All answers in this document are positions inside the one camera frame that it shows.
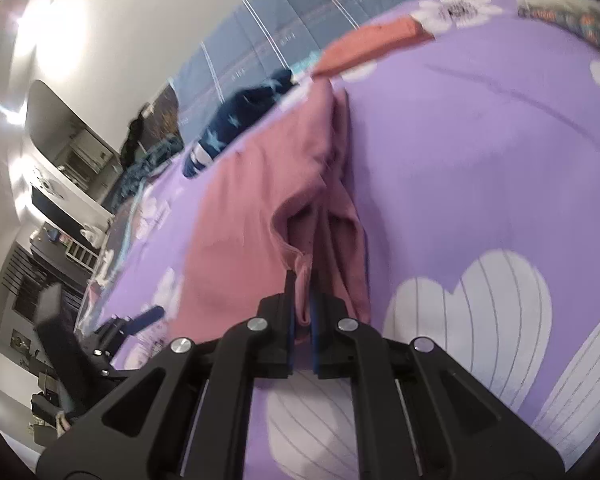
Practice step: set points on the teal patterned cloth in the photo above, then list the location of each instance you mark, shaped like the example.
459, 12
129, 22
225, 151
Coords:
140, 170

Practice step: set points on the purple floral bedsheet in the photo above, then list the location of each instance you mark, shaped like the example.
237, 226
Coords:
455, 160

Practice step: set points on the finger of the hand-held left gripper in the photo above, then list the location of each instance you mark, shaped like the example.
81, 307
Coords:
145, 317

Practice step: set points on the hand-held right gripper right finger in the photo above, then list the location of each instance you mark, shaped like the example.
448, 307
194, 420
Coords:
314, 342

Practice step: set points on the colourful patterned blanket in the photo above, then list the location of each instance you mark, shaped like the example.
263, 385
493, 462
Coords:
570, 12

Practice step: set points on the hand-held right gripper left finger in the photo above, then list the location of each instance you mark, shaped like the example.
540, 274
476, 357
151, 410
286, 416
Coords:
291, 332

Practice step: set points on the dark shelf unit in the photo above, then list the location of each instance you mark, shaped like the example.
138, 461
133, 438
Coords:
35, 280

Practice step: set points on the brown patterned cushion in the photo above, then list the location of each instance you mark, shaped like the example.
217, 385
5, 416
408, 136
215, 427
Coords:
166, 110

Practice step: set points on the coral folded cloth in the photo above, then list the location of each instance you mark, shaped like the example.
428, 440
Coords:
370, 45

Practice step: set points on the grey plaid quilt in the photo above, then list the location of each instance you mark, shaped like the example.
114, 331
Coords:
290, 25

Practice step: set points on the black cloth item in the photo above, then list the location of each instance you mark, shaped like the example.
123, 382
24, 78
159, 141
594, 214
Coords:
135, 132

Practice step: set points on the pink garment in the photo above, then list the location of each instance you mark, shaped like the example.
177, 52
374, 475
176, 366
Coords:
240, 220

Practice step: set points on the white cabinet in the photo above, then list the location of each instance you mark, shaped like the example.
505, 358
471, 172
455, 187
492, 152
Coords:
65, 160

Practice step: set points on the navy star print garment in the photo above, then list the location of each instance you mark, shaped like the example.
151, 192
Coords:
230, 120

